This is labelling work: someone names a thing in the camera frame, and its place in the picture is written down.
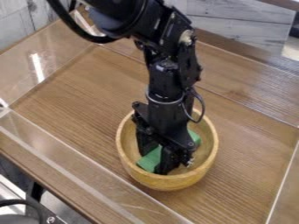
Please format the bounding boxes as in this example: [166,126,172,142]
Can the clear acrylic tray wall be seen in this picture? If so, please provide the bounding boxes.
[0,22,299,224]

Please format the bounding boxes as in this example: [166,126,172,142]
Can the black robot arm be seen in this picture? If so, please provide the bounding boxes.
[47,0,202,175]

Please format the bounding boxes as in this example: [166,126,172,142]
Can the green rectangular block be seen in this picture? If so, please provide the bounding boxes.
[135,130,202,173]

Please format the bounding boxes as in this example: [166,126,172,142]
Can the brown wooden bowl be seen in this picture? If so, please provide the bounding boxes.
[116,112,220,192]

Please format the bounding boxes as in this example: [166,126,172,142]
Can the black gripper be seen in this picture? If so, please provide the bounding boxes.
[132,93,195,175]

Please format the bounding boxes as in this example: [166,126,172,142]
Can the black cable under table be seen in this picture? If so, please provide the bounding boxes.
[0,199,40,224]

